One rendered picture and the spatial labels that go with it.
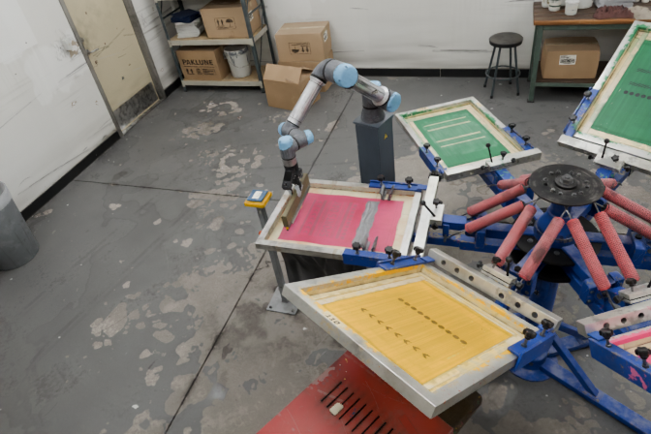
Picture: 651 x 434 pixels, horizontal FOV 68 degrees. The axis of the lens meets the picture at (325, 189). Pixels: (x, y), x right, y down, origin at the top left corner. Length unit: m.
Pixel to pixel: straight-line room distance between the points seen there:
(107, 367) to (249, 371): 0.99
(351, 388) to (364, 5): 4.96
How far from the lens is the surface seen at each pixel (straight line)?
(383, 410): 1.80
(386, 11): 6.12
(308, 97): 2.61
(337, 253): 2.43
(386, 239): 2.52
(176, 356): 3.56
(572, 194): 2.30
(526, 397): 3.16
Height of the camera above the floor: 2.69
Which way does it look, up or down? 37 degrees down
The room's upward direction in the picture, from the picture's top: 9 degrees counter-clockwise
